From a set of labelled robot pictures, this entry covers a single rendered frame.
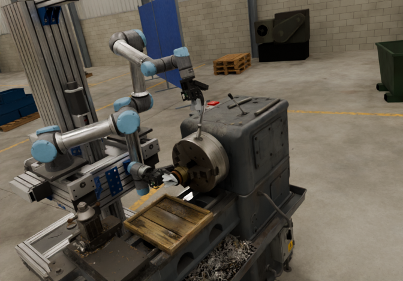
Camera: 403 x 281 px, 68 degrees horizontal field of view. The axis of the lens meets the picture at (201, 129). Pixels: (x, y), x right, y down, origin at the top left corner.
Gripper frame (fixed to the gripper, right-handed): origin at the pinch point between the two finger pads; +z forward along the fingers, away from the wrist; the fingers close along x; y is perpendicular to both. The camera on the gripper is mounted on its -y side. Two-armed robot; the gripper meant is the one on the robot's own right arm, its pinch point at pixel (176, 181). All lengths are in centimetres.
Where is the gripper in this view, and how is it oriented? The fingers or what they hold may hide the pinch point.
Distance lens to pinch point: 151.5
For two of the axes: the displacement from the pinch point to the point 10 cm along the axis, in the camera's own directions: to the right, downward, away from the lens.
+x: -1.5, -9.2, -3.6
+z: 7.4, 1.4, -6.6
